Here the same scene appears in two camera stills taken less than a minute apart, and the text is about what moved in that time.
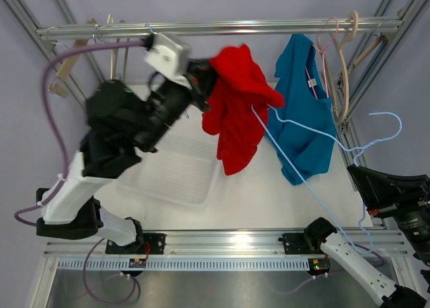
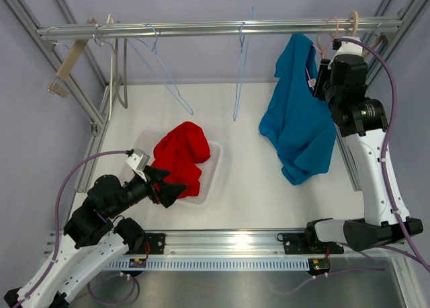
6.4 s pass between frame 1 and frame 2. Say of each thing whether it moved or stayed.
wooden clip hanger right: stayed
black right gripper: moved
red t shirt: moved
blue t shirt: stayed
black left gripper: moved
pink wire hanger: stayed
